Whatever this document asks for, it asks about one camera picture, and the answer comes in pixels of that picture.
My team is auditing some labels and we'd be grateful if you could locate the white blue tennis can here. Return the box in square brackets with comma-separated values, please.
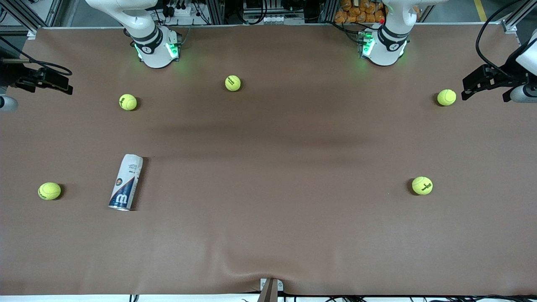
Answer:
[108, 154, 144, 211]

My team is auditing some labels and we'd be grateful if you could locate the bag of orange objects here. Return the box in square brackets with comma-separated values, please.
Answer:
[334, 0, 387, 24]

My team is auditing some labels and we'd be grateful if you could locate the white power strip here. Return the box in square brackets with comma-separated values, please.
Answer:
[243, 15, 305, 25]

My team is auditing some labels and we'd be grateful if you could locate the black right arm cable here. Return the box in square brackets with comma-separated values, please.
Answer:
[0, 36, 73, 76]

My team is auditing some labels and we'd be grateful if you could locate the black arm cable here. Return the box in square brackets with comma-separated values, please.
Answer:
[0, 36, 73, 76]
[476, 0, 537, 78]

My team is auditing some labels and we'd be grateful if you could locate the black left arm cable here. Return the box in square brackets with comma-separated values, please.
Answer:
[476, 0, 537, 78]

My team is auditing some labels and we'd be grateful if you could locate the aluminium frame post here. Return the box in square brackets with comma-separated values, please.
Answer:
[501, 0, 537, 35]
[0, 0, 63, 39]

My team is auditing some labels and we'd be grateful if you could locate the grey metal table bracket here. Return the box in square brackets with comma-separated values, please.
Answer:
[257, 278, 284, 302]

